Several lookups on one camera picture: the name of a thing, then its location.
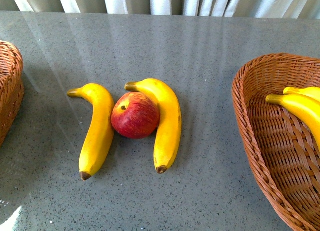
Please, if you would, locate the red apple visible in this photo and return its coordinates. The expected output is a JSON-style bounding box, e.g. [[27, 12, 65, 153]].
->
[[111, 91, 160, 139]]

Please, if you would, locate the yellow banana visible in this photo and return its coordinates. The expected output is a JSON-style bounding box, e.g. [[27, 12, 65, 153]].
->
[[283, 86, 320, 102], [265, 93, 320, 148], [124, 78, 182, 174], [67, 83, 115, 181]]

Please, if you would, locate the right brown wicker basket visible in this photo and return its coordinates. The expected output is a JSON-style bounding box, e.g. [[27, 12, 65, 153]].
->
[[231, 53, 320, 231]]

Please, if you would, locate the brown wicker basket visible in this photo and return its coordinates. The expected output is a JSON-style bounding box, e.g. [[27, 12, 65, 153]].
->
[[0, 40, 25, 144], [231, 53, 320, 231]]

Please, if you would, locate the left brown wicker basket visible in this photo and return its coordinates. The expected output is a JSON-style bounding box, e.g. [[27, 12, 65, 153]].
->
[[0, 40, 25, 144]]

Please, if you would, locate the white pleated curtain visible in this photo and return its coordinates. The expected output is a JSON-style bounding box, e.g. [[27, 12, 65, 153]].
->
[[0, 0, 320, 20]]

